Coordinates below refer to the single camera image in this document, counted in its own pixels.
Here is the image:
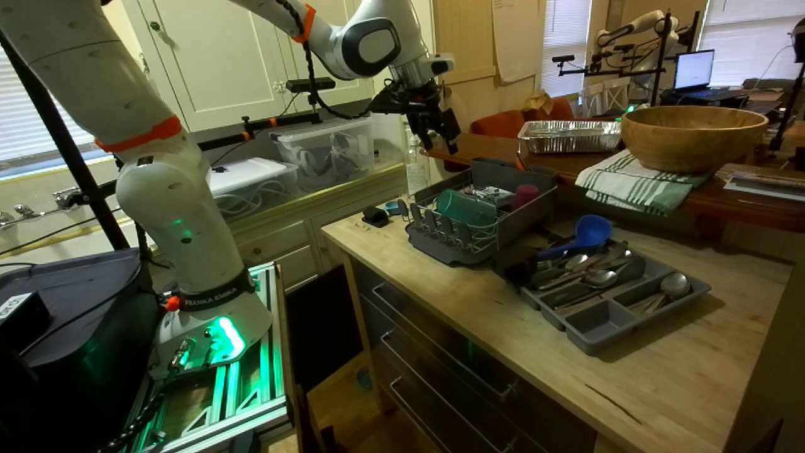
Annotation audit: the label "black tripod pole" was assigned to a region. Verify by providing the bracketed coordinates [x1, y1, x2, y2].
[0, 27, 133, 253]

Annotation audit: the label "black equipment case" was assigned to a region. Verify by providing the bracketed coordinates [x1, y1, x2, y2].
[0, 247, 164, 453]

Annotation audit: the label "grey cutlery tray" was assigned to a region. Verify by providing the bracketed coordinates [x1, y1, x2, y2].
[511, 235, 715, 354]

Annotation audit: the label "clear plastic storage bin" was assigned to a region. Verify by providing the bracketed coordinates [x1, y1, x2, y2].
[274, 113, 404, 191]

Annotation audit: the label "purple plastic cup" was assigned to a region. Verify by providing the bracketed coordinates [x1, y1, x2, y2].
[511, 180, 543, 211]

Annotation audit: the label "open laptop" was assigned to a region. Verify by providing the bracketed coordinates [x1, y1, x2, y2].
[671, 47, 718, 92]

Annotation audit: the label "aluminium foil baking tray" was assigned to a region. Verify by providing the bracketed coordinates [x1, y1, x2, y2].
[515, 117, 624, 157]

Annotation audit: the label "small black block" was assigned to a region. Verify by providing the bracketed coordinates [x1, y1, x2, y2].
[360, 203, 391, 229]

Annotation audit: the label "black camera on stand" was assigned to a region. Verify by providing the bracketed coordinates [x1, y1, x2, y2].
[284, 76, 338, 111]

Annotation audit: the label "green striped dish towel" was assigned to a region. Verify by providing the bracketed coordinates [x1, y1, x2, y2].
[574, 149, 711, 215]

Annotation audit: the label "teal translucent plastic cup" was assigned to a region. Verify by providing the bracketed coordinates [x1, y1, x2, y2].
[433, 186, 497, 230]

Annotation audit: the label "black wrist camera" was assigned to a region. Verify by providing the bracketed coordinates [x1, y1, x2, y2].
[366, 82, 411, 116]

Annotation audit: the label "white storage box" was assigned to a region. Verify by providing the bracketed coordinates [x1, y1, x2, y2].
[204, 155, 302, 222]

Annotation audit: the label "wooden table drawer unit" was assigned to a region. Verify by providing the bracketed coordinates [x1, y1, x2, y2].
[338, 253, 601, 453]

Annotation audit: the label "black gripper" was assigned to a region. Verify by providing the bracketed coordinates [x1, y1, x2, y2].
[391, 77, 464, 155]

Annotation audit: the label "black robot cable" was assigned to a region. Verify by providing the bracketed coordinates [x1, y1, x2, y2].
[274, 0, 380, 121]

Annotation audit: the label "aluminium profile robot mount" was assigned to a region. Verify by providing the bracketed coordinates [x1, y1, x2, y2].
[123, 259, 297, 453]

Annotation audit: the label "metal spoon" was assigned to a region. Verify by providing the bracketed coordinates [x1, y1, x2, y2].
[643, 268, 693, 313]

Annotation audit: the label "wooden bowl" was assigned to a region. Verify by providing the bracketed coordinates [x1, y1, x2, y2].
[618, 103, 771, 176]

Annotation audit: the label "red orange cushion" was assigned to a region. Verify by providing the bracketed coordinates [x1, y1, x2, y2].
[468, 94, 577, 140]

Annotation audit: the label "black metal stand frame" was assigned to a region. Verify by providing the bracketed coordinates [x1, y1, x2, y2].
[551, 8, 701, 111]

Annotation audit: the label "blue plastic scoop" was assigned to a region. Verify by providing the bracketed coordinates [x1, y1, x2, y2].
[536, 211, 616, 261]

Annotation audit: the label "white cabinet doors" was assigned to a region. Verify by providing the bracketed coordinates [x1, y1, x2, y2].
[123, 0, 374, 136]

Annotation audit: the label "grey dish drying rack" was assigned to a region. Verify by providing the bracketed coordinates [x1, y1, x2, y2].
[404, 157, 564, 268]

